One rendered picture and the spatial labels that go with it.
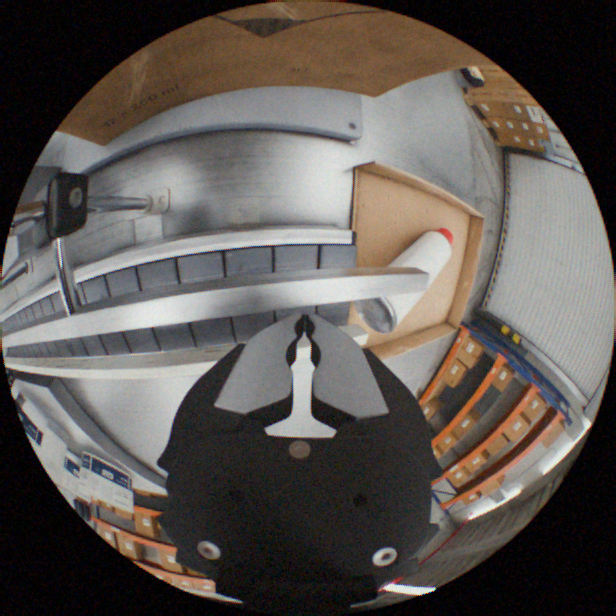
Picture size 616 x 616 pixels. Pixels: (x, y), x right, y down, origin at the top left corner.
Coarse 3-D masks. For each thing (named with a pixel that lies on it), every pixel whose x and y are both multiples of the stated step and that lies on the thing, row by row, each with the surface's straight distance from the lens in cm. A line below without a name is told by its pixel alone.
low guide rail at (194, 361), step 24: (360, 336) 18; (24, 360) 46; (48, 360) 34; (72, 360) 27; (96, 360) 23; (120, 360) 20; (144, 360) 19; (168, 360) 17; (192, 360) 16; (216, 360) 16
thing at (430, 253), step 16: (432, 240) 27; (448, 240) 29; (400, 256) 23; (416, 256) 23; (432, 256) 24; (448, 256) 29; (432, 272) 24; (368, 304) 20; (384, 304) 17; (400, 304) 18; (368, 320) 21; (384, 320) 20; (400, 320) 19
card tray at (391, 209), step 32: (384, 192) 26; (416, 192) 31; (352, 224) 23; (384, 224) 26; (416, 224) 31; (448, 224) 38; (480, 224) 45; (384, 256) 27; (448, 288) 44; (352, 320) 28; (416, 320) 39; (448, 320) 50; (384, 352) 33
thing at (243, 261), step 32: (192, 256) 16; (224, 256) 16; (256, 256) 16; (288, 256) 16; (320, 256) 17; (352, 256) 18; (96, 288) 21; (128, 288) 19; (32, 320) 37; (224, 320) 17; (256, 320) 18; (32, 352) 45; (64, 352) 32; (96, 352) 26; (128, 352) 23
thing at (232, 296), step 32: (160, 288) 9; (192, 288) 8; (224, 288) 7; (256, 288) 7; (288, 288) 8; (320, 288) 8; (352, 288) 9; (384, 288) 10; (416, 288) 12; (64, 320) 13; (96, 320) 10; (128, 320) 9; (160, 320) 8; (192, 320) 8
